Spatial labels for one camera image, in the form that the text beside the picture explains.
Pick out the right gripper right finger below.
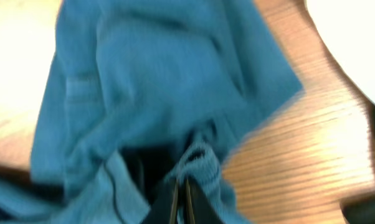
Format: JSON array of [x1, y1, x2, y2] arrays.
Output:
[[184, 177, 224, 224]]

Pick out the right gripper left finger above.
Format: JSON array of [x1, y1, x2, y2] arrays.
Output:
[[141, 179, 179, 224]]

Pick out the blue shirt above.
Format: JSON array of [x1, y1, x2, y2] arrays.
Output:
[[0, 0, 302, 223]]

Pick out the white shirt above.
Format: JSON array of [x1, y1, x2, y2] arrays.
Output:
[[305, 0, 375, 104]]

